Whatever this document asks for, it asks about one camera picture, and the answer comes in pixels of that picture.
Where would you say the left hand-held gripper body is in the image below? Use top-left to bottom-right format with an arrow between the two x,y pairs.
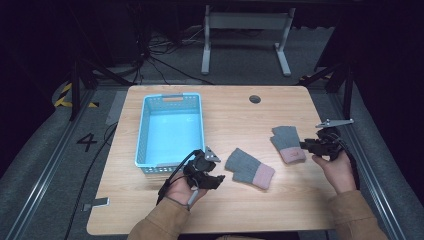
182,145 -> 222,188

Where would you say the black metal stand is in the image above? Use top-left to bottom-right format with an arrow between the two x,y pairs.
299,59 -> 355,120
68,56 -> 134,122

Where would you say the yellow black floor tape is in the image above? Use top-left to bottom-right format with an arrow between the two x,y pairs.
54,82 -> 100,109

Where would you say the aluminium floor rail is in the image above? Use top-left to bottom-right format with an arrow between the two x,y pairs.
6,89 -> 98,240
328,93 -> 406,240

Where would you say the tangle of black cables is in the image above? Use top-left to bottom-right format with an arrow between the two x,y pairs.
133,26 -> 214,86

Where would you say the long black floor cable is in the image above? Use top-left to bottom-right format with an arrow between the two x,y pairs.
63,121 -> 119,240

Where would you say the grey metal table frame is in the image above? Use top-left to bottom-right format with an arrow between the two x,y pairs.
200,4 -> 297,78

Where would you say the light blue perforated plastic basket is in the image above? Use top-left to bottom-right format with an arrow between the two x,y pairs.
134,92 -> 206,175

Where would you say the grey knit glove pink cuff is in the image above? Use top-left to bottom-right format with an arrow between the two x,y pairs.
269,125 -> 307,165
224,147 -> 276,191

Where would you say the person's left hand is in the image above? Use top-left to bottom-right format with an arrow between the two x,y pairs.
165,171 -> 209,210

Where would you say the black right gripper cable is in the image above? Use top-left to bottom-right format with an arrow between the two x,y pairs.
333,134 -> 362,191

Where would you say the grey floor tape strip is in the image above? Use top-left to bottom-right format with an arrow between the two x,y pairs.
105,90 -> 128,127

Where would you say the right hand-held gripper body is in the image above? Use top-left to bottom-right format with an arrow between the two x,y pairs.
314,118 -> 355,162

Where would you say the person's right hand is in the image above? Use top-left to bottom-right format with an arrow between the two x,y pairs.
311,151 -> 358,195

